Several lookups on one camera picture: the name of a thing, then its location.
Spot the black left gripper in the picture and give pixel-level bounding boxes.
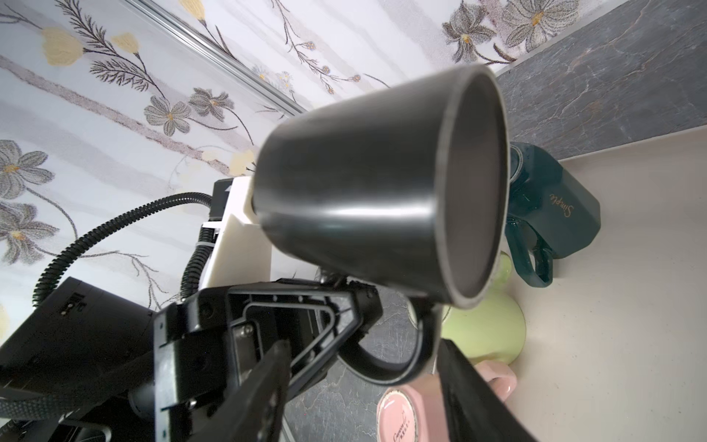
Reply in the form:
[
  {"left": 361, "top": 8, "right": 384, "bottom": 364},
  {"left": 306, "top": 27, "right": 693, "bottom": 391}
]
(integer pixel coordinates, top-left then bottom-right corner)
[{"left": 154, "top": 278, "right": 383, "bottom": 441}]

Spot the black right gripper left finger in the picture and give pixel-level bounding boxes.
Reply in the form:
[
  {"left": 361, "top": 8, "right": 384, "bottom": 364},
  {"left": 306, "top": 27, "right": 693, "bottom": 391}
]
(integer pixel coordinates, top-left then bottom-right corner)
[{"left": 190, "top": 340, "right": 291, "bottom": 442}]

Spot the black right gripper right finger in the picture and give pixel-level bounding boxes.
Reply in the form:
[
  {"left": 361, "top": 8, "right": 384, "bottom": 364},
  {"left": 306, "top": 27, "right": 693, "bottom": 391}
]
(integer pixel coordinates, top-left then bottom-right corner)
[{"left": 437, "top": 339, "right": 535, "bottom": 442}]

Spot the pink mug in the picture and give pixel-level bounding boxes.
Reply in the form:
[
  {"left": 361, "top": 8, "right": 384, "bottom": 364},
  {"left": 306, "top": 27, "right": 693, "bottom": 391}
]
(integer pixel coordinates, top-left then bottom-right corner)
[{"left": 377, "top": 360, "right": 517, "bottom": 442}]

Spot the dark green mug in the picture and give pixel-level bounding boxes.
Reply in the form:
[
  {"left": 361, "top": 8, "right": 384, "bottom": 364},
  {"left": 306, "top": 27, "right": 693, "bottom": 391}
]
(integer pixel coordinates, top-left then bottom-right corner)
[{"left": 506, "top": 142, "right": 601, "bottom": 288}]

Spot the black mug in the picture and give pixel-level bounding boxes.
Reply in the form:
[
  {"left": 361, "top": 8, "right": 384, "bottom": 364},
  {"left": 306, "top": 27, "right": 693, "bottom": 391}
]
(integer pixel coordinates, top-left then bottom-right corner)
[{"left": 252, "top": 64, "right": 509, "bottom": 387}]

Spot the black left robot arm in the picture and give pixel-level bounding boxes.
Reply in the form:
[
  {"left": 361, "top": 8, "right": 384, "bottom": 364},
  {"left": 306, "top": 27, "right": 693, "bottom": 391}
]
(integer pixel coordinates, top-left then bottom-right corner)
[{"left": 1, "top": 193, "right": 382, "bottom": 441}]

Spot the light green mug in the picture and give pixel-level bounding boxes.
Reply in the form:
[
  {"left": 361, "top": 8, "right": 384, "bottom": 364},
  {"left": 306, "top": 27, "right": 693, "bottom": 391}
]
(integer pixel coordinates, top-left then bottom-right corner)
[{"left": 441, "top": 252, "right": 527, "bottom": 365}]

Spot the beige rectangular tray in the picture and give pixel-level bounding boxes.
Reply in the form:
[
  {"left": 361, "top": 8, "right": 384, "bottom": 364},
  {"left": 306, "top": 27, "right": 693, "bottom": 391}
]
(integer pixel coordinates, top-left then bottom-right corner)
[{"left": 507, "top": 127, "right": 706, "bottom": 441}]

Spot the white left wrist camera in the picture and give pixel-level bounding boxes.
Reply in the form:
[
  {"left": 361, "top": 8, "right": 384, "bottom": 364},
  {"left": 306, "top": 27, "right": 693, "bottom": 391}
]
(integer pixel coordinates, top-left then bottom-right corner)
[{"left": 199, "top": 176, "right": 272, "bottom": 289}]

